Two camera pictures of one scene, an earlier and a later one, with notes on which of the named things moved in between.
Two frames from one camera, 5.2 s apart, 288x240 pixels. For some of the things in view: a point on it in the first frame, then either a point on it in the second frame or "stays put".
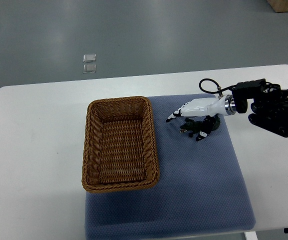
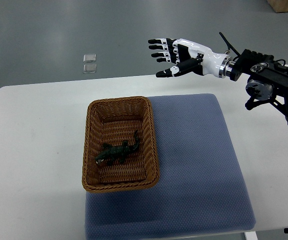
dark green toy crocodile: x=208 y=124 → x=110 y=153
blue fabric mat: x=201 y=187 stays put
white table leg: x=250 y=235 stays put
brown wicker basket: x=119 y=152 stays put
